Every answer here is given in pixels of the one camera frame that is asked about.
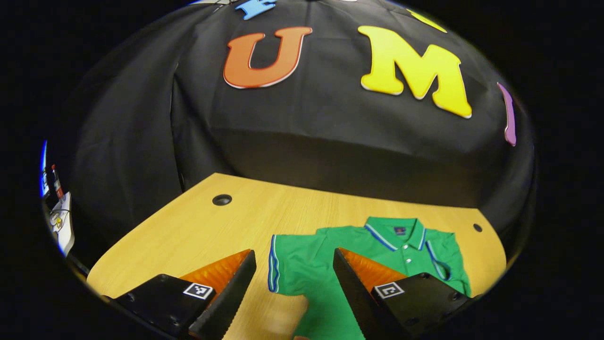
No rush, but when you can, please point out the green T-shirt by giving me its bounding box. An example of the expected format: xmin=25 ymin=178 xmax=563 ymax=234
xmin=267 ymin=216 xmax=472 ymax=340

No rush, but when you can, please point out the computer monitor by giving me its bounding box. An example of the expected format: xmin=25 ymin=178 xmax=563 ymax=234
xmin=40 ymin=141 xmax=50 ymax=198

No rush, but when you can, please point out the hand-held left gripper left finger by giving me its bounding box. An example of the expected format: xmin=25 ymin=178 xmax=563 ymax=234
xmin=101 ymin=249 xmax=258 ymax=340

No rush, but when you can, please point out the black backdrop cloth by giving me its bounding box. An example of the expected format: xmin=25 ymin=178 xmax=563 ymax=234
xmin=45 ymin=0 xmax=536 ymax=265

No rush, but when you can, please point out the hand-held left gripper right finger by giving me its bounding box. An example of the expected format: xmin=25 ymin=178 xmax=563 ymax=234
xmin=333 ymin=247 xmax=482 ymax=340

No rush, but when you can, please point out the red bottle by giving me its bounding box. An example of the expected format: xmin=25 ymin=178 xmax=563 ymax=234
xmin=51 ymin=164 xmax=64 ymax=199

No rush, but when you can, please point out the white side table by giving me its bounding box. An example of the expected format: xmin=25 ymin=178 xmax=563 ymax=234
xmin=49 ymin=191 xmax=76 ymax=257

